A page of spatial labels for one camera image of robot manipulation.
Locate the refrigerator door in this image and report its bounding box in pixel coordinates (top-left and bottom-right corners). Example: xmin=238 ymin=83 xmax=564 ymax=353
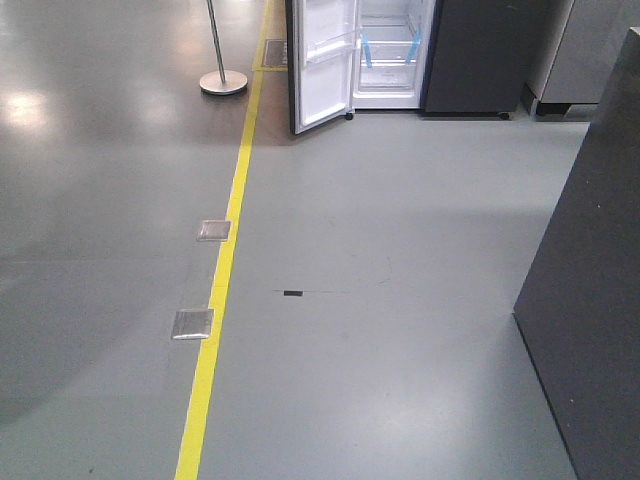
xmin=285 ymin=0 xmax=358 ymax=135

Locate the metal floor outlet cover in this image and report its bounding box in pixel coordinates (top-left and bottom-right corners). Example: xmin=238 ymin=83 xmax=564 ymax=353
xmin=196 ymin=219 xmax=232 ymax=242
xmin=171 ymin=308 xmax=214 ymax=340

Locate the silver stanchion pole stand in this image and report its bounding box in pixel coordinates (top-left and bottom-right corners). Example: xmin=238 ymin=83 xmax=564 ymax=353
xmin=199 ymin=0 xmax=248 ymax=96

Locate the dark floor sign sticker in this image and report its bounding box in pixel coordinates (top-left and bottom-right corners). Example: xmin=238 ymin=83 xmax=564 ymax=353
xmin=262 ymin=39 xmax=288 ymax=69

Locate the blue tape strip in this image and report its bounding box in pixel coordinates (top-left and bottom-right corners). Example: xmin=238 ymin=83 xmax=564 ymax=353
xmin=405 ymin=26 xmax=422 ymax=65
xmin=360 ymin=28 xmax=373 ymax=69

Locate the dark grey refrigerator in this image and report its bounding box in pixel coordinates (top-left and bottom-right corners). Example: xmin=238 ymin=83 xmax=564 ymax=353
xmin=353 ymin=1 xmax=551 ymax=118

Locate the grey kitchen island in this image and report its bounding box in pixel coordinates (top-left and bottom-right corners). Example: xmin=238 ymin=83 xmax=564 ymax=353
xmin=514 ymin=27 xmax=639 ymax=479

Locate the grey white appliance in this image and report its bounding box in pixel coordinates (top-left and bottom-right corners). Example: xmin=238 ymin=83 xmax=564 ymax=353
xmin=522 ymin=0 xmax=639 ymax=121

